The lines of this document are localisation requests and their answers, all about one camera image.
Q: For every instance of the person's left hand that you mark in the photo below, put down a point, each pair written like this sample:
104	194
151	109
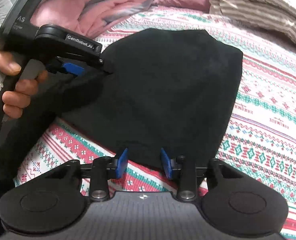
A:
18	96

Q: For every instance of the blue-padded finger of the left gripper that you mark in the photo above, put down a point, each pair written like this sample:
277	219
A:
73	67

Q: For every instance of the pink grey comforter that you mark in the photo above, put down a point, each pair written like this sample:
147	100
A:
87	17

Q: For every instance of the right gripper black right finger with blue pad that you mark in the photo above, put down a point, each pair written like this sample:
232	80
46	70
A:
188	176

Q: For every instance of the patterned red green bed sheet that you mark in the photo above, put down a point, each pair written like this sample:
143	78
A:
261	136

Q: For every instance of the beige striped folded quilt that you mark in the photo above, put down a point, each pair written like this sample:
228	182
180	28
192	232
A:
275	15

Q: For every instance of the black pants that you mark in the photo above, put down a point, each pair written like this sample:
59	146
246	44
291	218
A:
168	90

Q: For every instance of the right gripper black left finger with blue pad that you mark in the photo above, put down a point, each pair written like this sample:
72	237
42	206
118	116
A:
99	172

